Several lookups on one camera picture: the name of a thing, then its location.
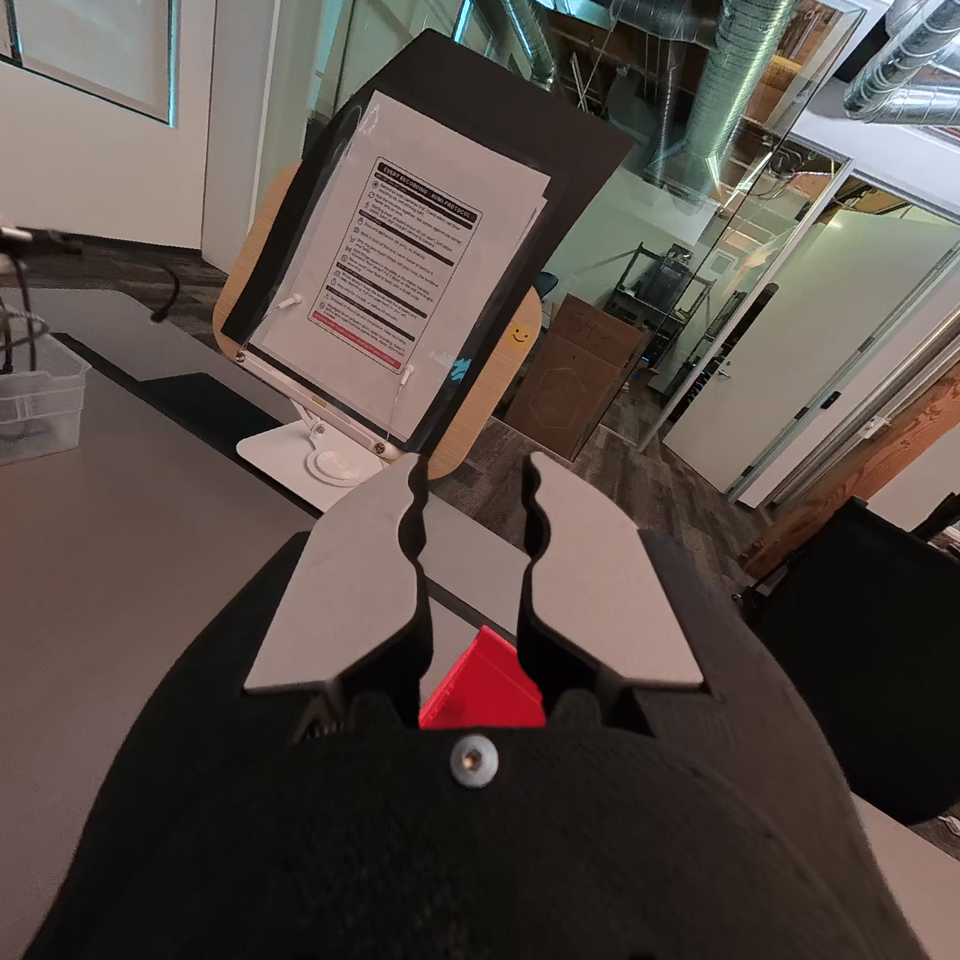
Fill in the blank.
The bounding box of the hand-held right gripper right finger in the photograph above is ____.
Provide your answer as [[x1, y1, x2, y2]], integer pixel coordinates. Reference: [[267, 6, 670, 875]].
[[516, 450, 712, 691]]

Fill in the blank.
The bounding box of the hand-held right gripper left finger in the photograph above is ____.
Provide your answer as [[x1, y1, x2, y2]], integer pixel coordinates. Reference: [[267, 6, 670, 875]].
[[241, 452, 438, 695]]

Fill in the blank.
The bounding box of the red plastic bin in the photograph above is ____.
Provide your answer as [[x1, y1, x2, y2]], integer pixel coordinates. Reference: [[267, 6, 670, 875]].
[[418, 624, 547, 730]]

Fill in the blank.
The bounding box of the cardboard box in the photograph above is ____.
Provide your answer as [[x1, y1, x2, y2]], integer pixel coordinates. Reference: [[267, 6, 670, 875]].
[[502, 292, 654, 462]]

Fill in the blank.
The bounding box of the black office chair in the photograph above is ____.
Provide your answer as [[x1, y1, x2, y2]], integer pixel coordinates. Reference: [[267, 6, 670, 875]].
[[738, 495, 960, 828]]

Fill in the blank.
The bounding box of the black metal shelf rack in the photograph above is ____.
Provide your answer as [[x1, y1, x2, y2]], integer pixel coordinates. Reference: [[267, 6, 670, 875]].
[[607, 243, 714, 391]]

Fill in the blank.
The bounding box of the white frosted door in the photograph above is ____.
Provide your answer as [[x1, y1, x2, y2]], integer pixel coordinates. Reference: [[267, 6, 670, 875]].
[[663, 206, 960, 511]]

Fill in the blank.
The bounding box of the clear plastic container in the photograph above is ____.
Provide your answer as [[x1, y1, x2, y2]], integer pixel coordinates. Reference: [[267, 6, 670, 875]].
[[0, 330, 93, 468]]

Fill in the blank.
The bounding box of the printed instruction sheet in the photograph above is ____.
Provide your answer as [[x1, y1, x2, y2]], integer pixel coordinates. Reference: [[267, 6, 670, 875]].
[[246, 90, 554, 445]]

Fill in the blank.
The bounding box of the instruction sheet on stand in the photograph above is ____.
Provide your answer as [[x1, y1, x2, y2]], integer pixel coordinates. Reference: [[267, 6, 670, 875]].
[[221, 28, 639, 451]]

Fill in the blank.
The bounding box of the wooden post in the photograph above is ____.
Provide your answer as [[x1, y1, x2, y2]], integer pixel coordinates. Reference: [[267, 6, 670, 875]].
[[738, 360, 960, 582]]

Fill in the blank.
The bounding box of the ribbed silver air duct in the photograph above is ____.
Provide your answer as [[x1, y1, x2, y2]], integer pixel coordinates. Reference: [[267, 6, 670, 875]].
[[645, 0, 798, 205]]

